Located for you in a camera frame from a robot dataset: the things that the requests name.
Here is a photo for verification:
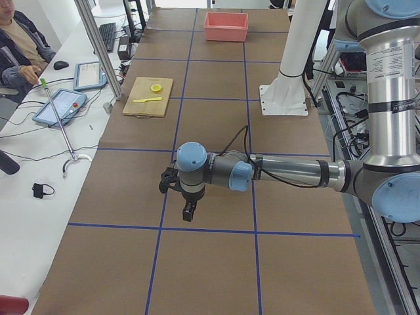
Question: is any aluminium frame post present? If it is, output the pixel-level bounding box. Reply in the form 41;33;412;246
74;0;123;100

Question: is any teach pendant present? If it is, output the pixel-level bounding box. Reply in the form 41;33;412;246
73;61;107;91
32;89;87;127

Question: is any wooden cutting board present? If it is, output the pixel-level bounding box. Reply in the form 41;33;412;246
123;77;173;117

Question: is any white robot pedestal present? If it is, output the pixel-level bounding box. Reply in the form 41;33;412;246
259;0;328;116

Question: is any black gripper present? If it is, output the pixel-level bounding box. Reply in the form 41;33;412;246
181;188;204;221

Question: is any black power adapter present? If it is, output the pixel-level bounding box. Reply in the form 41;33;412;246
117;36;131;60

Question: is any yellow plastic knife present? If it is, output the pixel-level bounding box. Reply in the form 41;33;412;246
132;96;163;103

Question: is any near teach pendant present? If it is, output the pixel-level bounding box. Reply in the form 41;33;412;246
32;89;87;127

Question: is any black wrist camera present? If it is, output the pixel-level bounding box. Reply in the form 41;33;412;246
159;167;181;194

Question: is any black keyboard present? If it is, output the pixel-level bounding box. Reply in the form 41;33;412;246
98;23;116;53

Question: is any far teach pendant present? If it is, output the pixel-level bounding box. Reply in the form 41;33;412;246
73;61;107;91

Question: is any black computer mouse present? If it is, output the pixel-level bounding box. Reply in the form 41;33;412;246
53;60;69;70

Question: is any metal reacher grabber stick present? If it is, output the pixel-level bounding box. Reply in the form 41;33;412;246
40;78;93;179

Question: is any person in grey jacket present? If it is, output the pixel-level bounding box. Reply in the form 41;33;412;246
1;1;56;103

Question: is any small black clip device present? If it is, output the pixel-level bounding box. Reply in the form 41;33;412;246
32;183;55;199

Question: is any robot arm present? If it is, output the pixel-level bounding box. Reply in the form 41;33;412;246
176;1;419;222

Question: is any pink plastic bin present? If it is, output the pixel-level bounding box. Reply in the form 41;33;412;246
204;12;248;43

